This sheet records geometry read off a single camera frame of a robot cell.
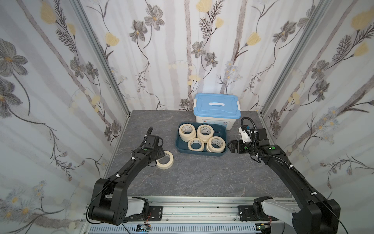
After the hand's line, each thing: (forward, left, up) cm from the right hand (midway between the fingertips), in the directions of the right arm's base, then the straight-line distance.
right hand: (238, 142), depth 80 cm
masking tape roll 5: (+9, +9, -18) cm, 22 cm away
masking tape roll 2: (+20, +30, -15) cm, 39 cm away
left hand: (-2, +46, -12) cm, 47 cm away
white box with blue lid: (+30, +9, -4) cm, 32 cm away
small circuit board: (-40, +49, -17) cm, 66 cm away
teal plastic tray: (+19, +6, -15) cm, 25 cm away
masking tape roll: (-8, +41, -17) cm, 45 cm away
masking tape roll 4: (+10, +23, -16) cm, 30 cm away
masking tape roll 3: (+19, +17, -19) cm, 32 cm away
